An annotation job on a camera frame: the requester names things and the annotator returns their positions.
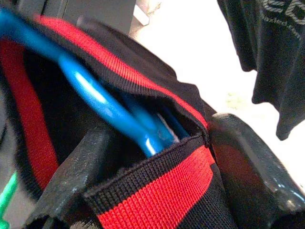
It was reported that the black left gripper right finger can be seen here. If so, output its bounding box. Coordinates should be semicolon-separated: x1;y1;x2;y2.
209;113;305;229

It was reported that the black TV stand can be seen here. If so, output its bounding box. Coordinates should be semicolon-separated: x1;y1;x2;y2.
14;0;134;27

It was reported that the green plastic clothes hanger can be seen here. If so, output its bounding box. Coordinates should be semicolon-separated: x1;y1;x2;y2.
0;171;19;226

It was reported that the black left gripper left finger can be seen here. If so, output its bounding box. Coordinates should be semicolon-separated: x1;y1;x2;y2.
26;128;126;225

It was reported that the black garment red trim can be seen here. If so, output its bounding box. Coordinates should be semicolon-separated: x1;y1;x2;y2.
0;13;241;229

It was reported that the blue plastic clothes hanger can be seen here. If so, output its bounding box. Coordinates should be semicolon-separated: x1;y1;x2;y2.
0;7;191;158

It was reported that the black printed shirt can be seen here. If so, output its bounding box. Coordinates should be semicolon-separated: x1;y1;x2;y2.
216;0;305;141

